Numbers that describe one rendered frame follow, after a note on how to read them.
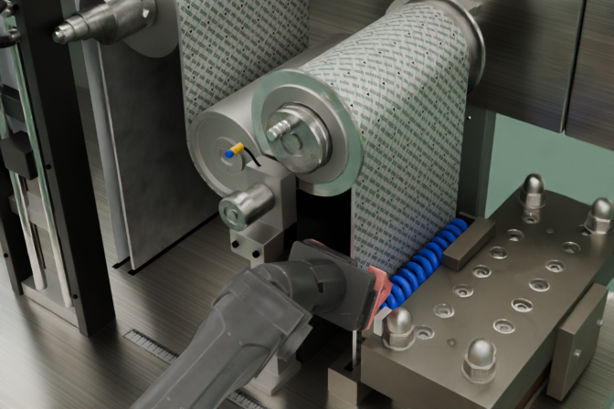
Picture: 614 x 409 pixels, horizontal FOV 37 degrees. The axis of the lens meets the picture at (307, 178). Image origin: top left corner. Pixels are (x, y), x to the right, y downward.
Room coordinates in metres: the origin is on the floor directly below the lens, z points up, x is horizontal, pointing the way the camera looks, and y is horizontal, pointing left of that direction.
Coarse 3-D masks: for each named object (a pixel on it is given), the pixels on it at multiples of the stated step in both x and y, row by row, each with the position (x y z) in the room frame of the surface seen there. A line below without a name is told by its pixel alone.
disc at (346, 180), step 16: (272, 80) 0.86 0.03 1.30; (288, 80) 0.85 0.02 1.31; (304, 80) 0.84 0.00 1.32; (320, 80) 0.83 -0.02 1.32; (256, 96) 0.88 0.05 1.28; (320, 96) 0.83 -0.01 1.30; (336, 96) 0.81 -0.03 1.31; (256, 112) 0.88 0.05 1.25; (336, 112) 0.81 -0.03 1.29; (256, 128) 0.88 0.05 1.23; (352, 128) 0.80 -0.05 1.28; (352, 144) 0.80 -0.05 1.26; (352, 160) 0.80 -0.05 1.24; (352, 176) 0.80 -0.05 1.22; (320, 192) 0.83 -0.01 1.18; (336, 192) 0.81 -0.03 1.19
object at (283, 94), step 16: (464, 32) 1.01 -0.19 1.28; (272, 96) 0.86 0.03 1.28; (288, 96) 0.85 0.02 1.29; (304, 96) 0.84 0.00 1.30; (272, 112) 0.86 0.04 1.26; (320, 112) 0.82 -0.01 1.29; (336, 128) 0.81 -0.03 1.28; (336, 144) 0.81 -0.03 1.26; (336, 160) 0.81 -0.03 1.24; (304, 176) 0.84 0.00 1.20; (320, 176) 0.82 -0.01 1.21; (336, 176) 0.81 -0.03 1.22
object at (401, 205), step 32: (448, 128) 0.96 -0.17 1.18; (416, 160) 0.90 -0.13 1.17; (448, 160) 0.96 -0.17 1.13; (352, 192) 0.81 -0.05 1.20; (384, 192) 0.85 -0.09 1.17; (416, 192) 0.91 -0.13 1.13; (448, 192) 0.97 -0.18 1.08; (352, 224) 0.81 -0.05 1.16; (384, 224) 0.85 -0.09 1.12; (416, 224) 0.91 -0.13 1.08; (448, 224) 0.98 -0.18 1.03; (352, 256) 0.81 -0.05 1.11; (384, 256) 0.85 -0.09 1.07
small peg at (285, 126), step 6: (282, 120) 0.83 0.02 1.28; (288, 120) 0.83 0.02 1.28; (276, 126) 0.81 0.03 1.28; (282, 126) 0.82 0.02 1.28; (288, 126) 0.82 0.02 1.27; (270, 132) 0.80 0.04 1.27; (276, 132) 0.80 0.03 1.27; (282, 132) 0.81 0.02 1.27; (270, 138) 0.81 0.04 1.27; (276, 138) 0.80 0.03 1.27
